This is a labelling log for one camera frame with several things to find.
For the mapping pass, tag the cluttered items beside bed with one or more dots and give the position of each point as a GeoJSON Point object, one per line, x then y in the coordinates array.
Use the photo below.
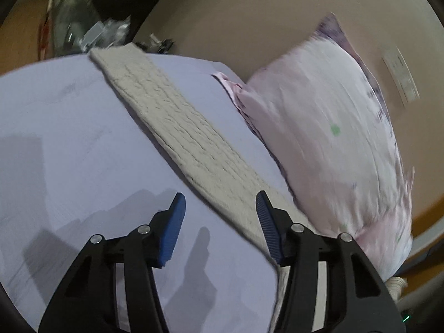
{"type": "Point", "coordinates": [75, 26]}

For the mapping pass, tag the beige cable-knit sweater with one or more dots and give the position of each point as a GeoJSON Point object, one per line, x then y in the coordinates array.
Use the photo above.
{"type": "Point", "coordinates": [208, 161]}

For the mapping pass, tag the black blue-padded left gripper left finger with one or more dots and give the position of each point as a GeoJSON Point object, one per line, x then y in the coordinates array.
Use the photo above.
{"type": "Point", "coordinates": [86, 300]}

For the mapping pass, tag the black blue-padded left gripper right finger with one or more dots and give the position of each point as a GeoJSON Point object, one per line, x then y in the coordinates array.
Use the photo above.
{"type": "Point", "coordinates": [357, 299]}

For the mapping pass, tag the white wall switch panel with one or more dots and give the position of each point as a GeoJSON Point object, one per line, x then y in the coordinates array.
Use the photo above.
{"type": "Point", "coordinates": [399, 70]}

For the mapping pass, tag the lavender bed sheet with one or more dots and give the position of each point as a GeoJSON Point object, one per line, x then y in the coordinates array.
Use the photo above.
{"type": "Point", "coordinates": [74, 163]}

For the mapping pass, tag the pink floral pillow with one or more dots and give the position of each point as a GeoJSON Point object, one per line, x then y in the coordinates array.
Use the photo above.
{"type": "Point", "coordinates": [321, 113]}

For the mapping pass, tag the wooden bed frame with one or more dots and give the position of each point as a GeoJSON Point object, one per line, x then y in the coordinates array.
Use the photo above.
{"type": "Point", "coordinates": [426, 259]}

